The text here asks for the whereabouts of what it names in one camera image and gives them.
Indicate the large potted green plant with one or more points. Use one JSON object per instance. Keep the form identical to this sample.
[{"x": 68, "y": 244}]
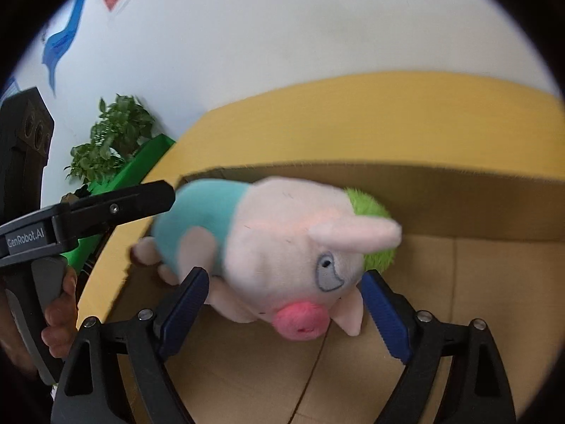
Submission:
[{"x": 126, "y": 123}]

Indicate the small potted green plant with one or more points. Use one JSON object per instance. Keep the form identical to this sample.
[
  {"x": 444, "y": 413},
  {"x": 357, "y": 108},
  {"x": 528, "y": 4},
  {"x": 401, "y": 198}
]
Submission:
[{"x": 90, "y": 163}]

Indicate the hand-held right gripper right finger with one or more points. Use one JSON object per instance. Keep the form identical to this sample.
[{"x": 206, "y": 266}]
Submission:
[{"x": 386, "y": 318}]

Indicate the blue wave wall decal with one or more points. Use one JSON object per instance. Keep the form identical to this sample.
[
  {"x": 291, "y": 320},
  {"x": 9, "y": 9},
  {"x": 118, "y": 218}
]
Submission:
[{"x": 66, "y": 37}]

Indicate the person's left hand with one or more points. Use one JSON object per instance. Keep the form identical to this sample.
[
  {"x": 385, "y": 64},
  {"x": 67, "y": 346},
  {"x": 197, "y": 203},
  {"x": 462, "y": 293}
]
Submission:
[{"x": 59, "y": 318}]

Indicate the brown cardboard box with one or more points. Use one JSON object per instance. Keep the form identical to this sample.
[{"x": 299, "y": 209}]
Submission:
[{"x": 463, "y": 282}]

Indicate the pink pig plush toy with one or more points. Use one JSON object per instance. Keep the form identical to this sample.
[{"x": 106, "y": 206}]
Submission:
[{"x": 273, "y": 247}]

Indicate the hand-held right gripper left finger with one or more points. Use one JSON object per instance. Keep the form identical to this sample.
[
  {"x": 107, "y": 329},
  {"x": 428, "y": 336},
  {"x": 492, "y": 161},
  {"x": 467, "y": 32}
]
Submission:
[{"x": 186, "y": 301}]

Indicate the green cloth covered table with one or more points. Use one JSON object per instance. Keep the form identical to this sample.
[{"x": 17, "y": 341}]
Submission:
[{"x": 145, "y": 159}]

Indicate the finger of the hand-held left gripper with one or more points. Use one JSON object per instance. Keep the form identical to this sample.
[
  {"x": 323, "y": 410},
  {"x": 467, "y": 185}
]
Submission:
[{"x": 114, "y": 210}]

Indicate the blue wall poster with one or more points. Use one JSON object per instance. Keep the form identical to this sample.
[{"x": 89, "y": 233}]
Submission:
[{"x": 9, "y": 90}]

